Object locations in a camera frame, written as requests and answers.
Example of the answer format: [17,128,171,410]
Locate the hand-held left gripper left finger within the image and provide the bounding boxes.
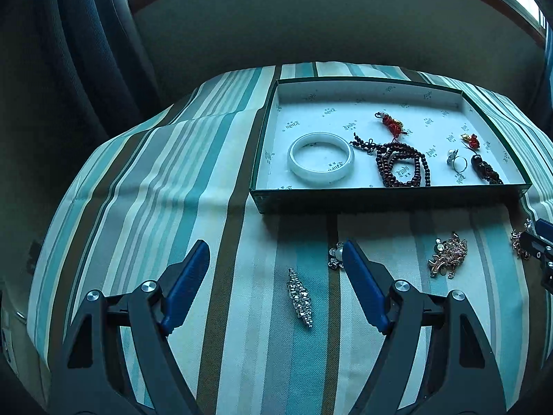
[49,239,211,415]

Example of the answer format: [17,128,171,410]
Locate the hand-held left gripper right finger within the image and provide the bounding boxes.
[341,239,508,415]

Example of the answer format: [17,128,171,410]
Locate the long rhinestone brooch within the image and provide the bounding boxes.
[286,268,315,329]

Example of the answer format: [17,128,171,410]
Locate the dark carved pendant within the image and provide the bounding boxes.
[470,153,504,185]

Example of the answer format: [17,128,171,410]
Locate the dark bead bracelet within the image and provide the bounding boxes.
[349,132,432,188]

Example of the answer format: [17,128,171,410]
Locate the silver pearl ring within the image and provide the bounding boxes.
[447,149,468,173]

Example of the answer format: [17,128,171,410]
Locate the white jade bangle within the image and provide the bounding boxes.
[287,133,355,182]

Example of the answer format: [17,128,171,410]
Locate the red knot charm gold bell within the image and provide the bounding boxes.
[375,111,409,137]

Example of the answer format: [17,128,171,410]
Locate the green cardboard tray box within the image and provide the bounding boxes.
[249,77,532,216]

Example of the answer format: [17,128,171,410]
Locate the small pearl flower brooch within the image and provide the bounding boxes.
[328,242,346,271]

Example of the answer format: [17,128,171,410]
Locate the gold crystal brooch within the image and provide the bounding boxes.
[427,231,468,279]

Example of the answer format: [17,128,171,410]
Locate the striped teal tablecloth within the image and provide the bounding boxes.
[26,61,553,415]

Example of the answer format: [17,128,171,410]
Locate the dark blue curtain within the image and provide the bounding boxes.
[43,0,165,139]
[540,21,553,109]

